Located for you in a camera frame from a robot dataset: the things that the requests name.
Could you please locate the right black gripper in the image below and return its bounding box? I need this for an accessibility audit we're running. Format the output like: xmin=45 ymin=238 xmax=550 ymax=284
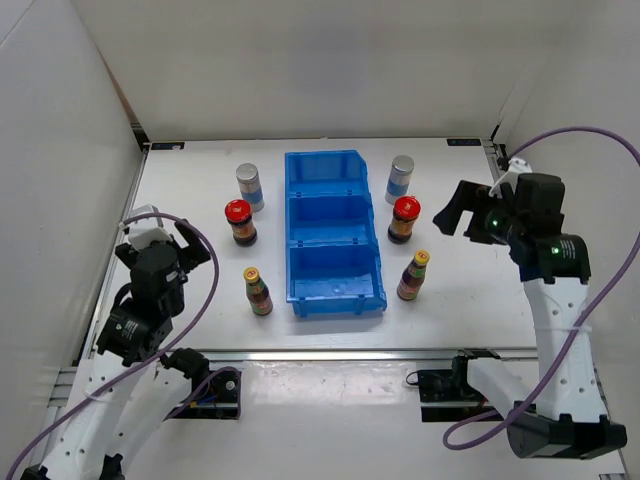
xmin=432 ymin=181 xmax=525 ymax=246

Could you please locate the red-cap sauce jar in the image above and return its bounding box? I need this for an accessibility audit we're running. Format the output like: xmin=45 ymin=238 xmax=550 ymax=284
xmin=388 ymin=196 xmax=421 ymax=244
xmin=224 ymin=199 xmax=257 ymax=246

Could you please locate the silver-cap blue-label shaker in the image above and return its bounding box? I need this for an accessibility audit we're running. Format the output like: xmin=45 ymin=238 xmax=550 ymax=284
xmin=236 ymin=163 xmax=264 ymax=213
xmin=385 ymin=155 xmax=415 ymax=205

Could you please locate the yellow-cap sauce bottle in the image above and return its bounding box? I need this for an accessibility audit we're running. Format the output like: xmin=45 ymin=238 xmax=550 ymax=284
xmin=396 ymin=250 xmax=430 ymax=301
xmin=243 ymin=267 xmax=273 ymax=316

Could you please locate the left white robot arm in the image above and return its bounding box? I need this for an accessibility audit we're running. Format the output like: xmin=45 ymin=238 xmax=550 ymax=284
xmin=22 ymin=205 xmax=218 ymax=479

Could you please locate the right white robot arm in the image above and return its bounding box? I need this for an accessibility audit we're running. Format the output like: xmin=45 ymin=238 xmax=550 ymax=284
xmin=433 ymin=173 xmax=627 ymax=460

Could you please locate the blue three-compartment plastic bin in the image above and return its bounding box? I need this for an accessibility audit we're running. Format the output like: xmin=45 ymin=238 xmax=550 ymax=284
xmin=285 ymin=150 xmax=387 ymax=318

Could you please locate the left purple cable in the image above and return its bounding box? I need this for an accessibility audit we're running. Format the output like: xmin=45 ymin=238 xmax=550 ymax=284
xmin=4 ymin=212 xmax=221 ymax=480

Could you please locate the purple cable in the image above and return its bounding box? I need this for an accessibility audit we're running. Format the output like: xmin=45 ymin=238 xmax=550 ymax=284
xmin=442 ymin=125 xmax=640 ymax=450
xmin=4 ymin=212 xmax=221 ymax=480

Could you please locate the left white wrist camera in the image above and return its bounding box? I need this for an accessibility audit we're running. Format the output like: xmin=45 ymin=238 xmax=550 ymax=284
xmin=128 ymin=223 xmax=172 ymax=251

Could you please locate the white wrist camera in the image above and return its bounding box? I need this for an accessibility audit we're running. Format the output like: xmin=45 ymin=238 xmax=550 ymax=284
xmin=128 ymin=223 xmax=172 ymax=251
xmin=489 ymin=157 xmax=533 ymax=198

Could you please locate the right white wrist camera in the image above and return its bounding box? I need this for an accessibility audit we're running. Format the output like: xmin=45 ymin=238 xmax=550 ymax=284
xmin=489 ymin=157 xmax=533 ymax=198

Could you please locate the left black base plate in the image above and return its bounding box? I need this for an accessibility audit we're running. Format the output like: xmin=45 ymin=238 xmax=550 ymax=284
xmin=166 ymin=366 xmax=242 ymax=420

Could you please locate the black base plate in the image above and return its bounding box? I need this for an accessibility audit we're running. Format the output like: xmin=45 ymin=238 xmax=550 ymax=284
xmin=166 ymin=366 xmax=242 ymax=420
xmin=405 ymin=369 xmax=492 ymax=423

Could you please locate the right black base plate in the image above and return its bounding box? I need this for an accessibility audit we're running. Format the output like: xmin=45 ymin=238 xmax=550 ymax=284
xmin=405 ymin=369 xmax=492 ymax=423

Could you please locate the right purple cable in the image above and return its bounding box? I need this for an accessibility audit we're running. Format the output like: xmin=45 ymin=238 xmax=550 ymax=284
xmin=442 ymin=125 xmax=640 ymax=450

